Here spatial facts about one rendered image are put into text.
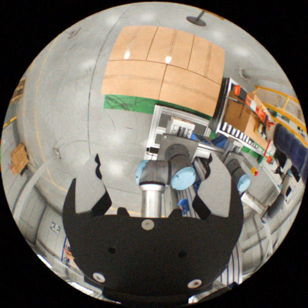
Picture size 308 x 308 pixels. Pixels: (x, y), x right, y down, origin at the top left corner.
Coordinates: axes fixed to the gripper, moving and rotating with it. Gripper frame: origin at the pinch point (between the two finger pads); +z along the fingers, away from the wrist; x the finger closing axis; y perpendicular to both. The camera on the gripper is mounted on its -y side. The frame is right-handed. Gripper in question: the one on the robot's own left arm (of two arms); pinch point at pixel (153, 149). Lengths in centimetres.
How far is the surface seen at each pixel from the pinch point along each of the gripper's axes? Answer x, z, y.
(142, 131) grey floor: -21, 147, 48
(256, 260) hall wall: 810, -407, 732
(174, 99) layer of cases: 17, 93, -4
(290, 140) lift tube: 98, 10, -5
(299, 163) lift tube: 98, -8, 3
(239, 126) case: 74, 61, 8
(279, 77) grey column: 161, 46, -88
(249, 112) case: 78, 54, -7
